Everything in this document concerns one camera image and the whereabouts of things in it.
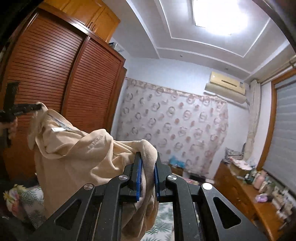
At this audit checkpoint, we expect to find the beige knit garment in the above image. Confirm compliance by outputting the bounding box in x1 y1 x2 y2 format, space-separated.
27 105 159 240

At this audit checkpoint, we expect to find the person's left hand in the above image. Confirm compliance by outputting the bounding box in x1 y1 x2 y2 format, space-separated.
0 118 18 140

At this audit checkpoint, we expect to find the blue item by curtain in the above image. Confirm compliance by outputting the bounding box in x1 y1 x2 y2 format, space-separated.
169 156 186 169

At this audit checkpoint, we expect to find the green leaf print bedsheet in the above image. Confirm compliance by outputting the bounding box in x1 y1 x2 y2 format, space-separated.
142 202 180 240

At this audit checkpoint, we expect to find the brown louvered wooden wardrobe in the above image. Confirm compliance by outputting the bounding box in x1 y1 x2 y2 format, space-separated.
0 0 127 183

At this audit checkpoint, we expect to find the cardboard box on sideboard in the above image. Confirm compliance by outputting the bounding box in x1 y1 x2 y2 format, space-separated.
229 159 252 177

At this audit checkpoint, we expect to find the wooden sideboard cabinet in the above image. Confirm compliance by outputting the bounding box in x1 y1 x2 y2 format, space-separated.
214 161 295 240

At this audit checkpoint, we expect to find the floral blanket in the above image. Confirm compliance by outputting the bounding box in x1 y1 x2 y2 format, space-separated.
3 184 46 229

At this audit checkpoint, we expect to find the pink bottle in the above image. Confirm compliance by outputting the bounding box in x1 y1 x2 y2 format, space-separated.
253 170 267 190

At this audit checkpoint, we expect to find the purple small object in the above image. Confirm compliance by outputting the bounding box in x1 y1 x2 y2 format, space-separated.
255 193 268 203

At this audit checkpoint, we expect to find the cream window curtain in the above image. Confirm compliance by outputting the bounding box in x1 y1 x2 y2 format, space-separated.
243 80 261 161

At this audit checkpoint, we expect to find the grey window blind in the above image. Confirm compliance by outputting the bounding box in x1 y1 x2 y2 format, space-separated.
263 76 296 193

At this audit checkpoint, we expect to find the ceiling lamp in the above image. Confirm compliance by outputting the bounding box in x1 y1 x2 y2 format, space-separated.
192 0 249 36

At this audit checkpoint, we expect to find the patterned lace wall curtain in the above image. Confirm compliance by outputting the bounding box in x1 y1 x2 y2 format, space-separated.
116 78 228 177

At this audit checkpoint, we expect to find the wall air conditioner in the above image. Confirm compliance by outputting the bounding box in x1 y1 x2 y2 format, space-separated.
205 71 249 105

